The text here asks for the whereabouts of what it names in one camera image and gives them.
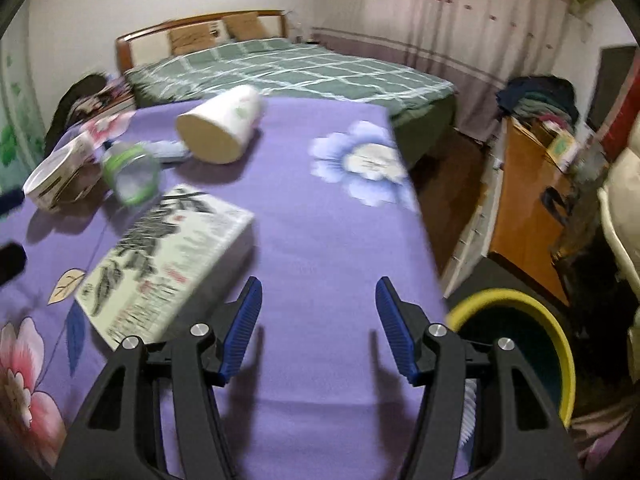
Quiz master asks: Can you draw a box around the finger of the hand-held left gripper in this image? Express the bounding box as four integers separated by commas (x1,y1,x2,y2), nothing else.
0,189,25,217
0,242,27,286

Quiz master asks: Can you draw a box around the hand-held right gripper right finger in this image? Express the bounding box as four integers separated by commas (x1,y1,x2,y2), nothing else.
375,276,583,480

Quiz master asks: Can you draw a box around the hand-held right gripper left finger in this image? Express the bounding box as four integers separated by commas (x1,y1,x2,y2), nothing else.
52,276,264,480

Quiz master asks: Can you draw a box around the white paper bowl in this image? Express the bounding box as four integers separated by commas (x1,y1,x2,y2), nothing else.
22,135,103,213

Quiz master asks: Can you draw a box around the white box with leaf print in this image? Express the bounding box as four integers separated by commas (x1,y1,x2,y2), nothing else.
74,185,256,352

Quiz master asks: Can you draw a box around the white foam net sleeve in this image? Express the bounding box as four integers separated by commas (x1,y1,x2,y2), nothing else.
459,379,478,448

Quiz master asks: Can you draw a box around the clear plastic cup green rim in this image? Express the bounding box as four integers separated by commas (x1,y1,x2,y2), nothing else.
101,142,162,207

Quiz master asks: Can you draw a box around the yellow rimmed trash bin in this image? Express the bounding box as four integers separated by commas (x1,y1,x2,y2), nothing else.
445,288,577,428

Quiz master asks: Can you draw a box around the light blue packet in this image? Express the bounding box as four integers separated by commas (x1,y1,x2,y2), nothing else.
145,140,190,163

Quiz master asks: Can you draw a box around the white paper cup green print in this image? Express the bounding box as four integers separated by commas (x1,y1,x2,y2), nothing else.
175,85,266,165

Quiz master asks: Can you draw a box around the glass wardrobe sliding door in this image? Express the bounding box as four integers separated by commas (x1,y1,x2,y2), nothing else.
0,35,51,196

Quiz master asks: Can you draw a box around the purple floral tablecloth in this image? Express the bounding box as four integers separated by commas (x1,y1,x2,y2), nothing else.
0,97,451,480

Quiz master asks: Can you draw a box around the dark jacket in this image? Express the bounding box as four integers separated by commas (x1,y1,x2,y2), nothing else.
44,74,108,156

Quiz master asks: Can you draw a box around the heap of pink white clothes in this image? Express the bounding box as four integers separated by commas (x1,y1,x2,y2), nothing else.
75,77,136,121

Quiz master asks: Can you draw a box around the wooden desk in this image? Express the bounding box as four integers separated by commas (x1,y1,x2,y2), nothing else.
442,117,581,306

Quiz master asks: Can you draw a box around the wooden bed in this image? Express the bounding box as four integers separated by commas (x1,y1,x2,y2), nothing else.
116,9,458,161

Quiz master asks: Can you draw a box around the brown pillow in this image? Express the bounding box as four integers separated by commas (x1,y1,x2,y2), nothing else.
167,25,221,53
222,11,266,41

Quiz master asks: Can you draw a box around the green picture card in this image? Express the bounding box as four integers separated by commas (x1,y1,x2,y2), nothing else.
545,132,578,171

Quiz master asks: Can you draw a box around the cream puffer jacket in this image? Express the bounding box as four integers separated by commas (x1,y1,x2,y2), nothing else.
597,125,640,306

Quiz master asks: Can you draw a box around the green plaid duvet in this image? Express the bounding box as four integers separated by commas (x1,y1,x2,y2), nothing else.
124,37,457,121

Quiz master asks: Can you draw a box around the pile of folded clothes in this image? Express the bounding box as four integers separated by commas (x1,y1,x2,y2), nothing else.
496,76,580,126

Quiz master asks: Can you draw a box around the red garment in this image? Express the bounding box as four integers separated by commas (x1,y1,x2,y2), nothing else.
602,60,640,161

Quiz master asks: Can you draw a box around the pink and cream curtain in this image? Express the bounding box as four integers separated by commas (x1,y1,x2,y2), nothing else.
310,0,576,136

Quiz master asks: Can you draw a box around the black television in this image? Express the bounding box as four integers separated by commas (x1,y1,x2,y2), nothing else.
586,45,638,133

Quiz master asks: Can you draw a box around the dark strap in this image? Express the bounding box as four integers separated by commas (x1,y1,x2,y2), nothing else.
541,186,571,222

